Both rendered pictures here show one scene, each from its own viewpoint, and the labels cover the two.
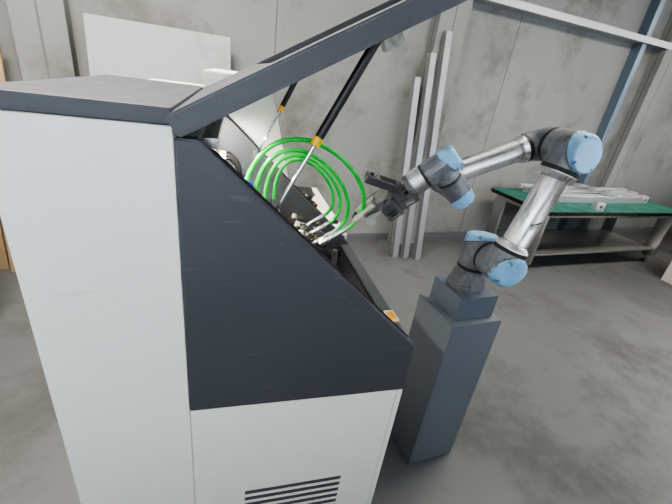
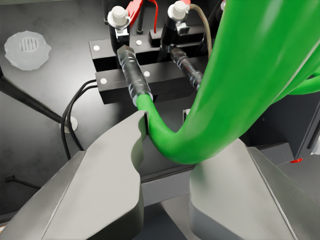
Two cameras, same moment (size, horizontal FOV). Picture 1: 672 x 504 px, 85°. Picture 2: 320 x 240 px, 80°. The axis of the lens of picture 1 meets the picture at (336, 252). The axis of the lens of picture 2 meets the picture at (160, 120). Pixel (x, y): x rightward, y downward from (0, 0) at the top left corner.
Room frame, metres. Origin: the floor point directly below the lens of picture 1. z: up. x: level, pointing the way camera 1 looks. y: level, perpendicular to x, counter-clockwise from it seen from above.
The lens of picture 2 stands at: (1.09, -0.07, 1.31)
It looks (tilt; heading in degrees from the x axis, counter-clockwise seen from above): 75 degrees down; 55
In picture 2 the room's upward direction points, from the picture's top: 39 degrees clockwise
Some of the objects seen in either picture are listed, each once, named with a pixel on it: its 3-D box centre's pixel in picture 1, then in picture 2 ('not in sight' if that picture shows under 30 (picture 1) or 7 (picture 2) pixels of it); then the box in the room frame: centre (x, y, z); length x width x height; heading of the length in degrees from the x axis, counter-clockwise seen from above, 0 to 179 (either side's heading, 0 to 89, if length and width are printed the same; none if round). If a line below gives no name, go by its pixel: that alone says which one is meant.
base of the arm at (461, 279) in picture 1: (469, 274); not in sight; (1.30, -0.54, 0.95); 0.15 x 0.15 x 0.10
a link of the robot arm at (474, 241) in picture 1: (479, 248); not in sight; (1.30, -0.54, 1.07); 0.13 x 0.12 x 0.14; 17
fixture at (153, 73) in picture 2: not in sight; (174, 69); (1.17, 0.14, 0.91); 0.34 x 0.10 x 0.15; 17
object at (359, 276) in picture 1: (363, 300); (145, 185); (1.13, -0.12, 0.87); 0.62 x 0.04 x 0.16; 17
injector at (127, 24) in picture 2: not in sight; (122, 65); (1.06, 0.09, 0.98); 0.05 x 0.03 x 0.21; 107
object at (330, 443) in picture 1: (281, 402); not in sight; (1.05, 0.13, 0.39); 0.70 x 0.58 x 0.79; 17
